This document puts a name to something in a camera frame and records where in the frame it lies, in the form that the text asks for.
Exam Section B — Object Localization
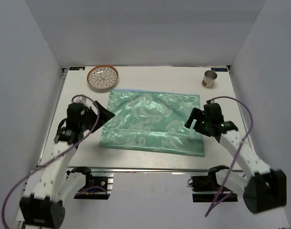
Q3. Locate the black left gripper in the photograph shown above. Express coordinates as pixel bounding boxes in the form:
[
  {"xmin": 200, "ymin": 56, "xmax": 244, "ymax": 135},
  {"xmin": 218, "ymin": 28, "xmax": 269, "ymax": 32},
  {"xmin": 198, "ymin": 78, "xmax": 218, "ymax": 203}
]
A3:
[{"xmin": 80, "ymin": 101, "xmax": 115, "ymax": 133}]

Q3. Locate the green satin cloth napkin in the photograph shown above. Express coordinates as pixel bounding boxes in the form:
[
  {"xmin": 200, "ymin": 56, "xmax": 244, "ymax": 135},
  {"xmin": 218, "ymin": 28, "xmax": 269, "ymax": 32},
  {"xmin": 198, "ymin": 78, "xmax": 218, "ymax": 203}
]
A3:
[{"xmin": 100, "ymin": 89, "xmax": 205, "ymax": 157}]

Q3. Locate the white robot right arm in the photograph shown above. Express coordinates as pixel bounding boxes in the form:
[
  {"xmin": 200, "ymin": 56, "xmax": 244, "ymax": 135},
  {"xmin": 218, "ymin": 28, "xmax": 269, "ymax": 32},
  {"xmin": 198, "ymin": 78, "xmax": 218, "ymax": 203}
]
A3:
[{"xmin": 184, "ymin": 99, "xmax": 287, "ymax": 216}]

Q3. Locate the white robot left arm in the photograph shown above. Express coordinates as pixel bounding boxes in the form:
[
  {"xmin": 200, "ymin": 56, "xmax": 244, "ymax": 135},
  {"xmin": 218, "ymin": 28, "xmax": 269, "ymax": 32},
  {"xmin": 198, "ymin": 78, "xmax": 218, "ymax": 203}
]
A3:
[{"xmin": 20, "ymin": 95, "xmax": 115, "ymax": 229}]

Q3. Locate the patterned orange rim plate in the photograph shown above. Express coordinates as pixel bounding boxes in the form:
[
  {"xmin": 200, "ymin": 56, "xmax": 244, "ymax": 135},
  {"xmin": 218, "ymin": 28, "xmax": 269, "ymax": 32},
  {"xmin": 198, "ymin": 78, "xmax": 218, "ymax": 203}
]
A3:
[{"xmin": 87, "ymin": 65, "xmax": 119, "ymax": 90}]

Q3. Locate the metal cup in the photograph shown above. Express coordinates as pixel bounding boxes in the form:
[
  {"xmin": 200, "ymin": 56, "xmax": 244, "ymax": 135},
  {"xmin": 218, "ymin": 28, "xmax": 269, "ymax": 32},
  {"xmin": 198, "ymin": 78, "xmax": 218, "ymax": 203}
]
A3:
[{"xmin": 201, "ymin": 70, "xmax": 218, "ymax": 88}]

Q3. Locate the blue label sticker left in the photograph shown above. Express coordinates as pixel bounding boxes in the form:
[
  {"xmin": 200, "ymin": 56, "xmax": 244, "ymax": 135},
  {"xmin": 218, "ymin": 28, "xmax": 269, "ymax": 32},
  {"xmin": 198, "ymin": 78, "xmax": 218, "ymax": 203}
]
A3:
[{"xmin": 69, "ymin": 66, "xmax": 85, "ymax": 71}]

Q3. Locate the blue label sticker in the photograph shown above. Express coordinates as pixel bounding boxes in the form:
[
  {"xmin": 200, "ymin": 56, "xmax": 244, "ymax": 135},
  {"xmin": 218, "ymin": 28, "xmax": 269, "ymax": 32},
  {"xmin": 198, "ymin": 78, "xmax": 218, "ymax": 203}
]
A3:
[
  {"xmin": 69, "ymin": 66, "xmax": 85, "ymax": 71},
  {"xmin": 211, "ymin": 68, "xmax": 228, "ymax": 72}
]

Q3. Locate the blue label sticker right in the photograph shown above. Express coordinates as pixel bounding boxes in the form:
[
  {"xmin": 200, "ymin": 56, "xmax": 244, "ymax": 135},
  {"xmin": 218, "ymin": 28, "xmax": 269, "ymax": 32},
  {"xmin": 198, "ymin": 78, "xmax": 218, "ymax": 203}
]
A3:
[{"xmin": 211, "ymin": 68, "xmax": 228, "ymax": 72}]

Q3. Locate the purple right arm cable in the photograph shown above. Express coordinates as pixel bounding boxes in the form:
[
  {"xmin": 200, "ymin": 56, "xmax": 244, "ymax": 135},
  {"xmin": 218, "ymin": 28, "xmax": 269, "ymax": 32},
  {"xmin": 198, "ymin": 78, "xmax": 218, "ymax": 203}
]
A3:
[{"xmin": 204, "ymin": 96, "xmax": 254, "ymax": 217}]

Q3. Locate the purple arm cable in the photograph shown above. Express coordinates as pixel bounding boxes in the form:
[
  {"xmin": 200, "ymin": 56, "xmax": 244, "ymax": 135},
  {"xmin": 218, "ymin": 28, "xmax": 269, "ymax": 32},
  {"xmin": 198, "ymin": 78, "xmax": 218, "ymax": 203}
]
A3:
[
  {"xmin": 204, "ymin": 96, "xmax": 254, "ymax": 217},
  {"xmin": 1, "ymin": 94, "xmax": 100, "ymax": 229}
]

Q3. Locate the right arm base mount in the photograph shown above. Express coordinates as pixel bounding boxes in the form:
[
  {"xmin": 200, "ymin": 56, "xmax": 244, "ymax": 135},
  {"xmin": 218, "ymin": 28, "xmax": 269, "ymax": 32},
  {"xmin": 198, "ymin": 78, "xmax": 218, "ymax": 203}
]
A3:
[{"xmin": 187, "ymin": 165, "xmax": 228, "ymax": 203}]

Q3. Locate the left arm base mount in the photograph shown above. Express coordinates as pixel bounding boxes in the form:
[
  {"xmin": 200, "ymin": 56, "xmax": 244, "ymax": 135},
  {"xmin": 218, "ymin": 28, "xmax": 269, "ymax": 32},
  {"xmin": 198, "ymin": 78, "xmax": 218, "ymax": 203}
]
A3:
[{"xmin": 66, "ymin": 167, "xmax": 113, "ymax": 200}]

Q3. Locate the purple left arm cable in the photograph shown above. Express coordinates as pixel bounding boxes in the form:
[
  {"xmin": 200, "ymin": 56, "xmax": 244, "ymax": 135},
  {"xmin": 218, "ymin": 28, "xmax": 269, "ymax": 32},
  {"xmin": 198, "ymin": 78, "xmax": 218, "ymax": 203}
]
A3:
[{"xmin": 1, "ymin": 94, "xmax": 100, "ymax": 229}]

